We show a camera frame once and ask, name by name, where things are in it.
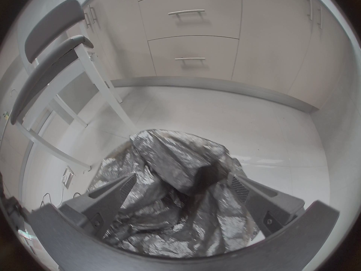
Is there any grey padded white-legged chair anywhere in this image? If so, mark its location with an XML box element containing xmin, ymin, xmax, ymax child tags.
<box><xmin>10</xmin><ymin>0</ymin><xmax>139</xmax><ymax>175</ymax></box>

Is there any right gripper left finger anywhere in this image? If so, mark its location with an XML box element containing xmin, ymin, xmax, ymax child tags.
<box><xmin>61</xmin><ymin>173</ymin><xmax>137</xmax><ymax>239</ymax></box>

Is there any black plastic bag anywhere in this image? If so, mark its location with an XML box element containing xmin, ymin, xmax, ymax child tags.
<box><xmin>90</xmin><ymin>148</ymin><xmax>260</xmax><ymax>265</ymax></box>

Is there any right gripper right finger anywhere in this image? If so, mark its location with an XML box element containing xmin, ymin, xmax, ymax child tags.
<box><xmin>228</xmin><ymin>173</ymin><xmax>306</xmax><ymax>238</ymax></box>

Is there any black plastic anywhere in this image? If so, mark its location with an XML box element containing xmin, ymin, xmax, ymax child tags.
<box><xmin>129</xmin><ymin>128</ymin><xmax>230</xmax><ymax>195</ymax></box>

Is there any beige cabinet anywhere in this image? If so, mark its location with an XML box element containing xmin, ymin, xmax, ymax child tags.
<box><xmin>63</xmin><ymin>0</ymin><xmax>343</xmax><ymax>114</ymax></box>

